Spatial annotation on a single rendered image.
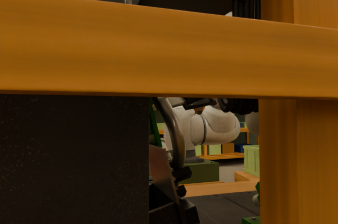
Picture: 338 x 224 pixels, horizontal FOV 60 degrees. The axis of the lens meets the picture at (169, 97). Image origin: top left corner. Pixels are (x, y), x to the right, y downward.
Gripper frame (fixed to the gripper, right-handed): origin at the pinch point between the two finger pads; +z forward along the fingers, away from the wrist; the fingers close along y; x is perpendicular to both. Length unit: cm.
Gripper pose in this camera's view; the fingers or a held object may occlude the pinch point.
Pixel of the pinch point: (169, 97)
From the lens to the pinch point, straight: 71.1
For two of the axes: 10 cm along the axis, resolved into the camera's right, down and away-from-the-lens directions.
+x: 4.0, 6.5, -6.5
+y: 0.4, -7.2, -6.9
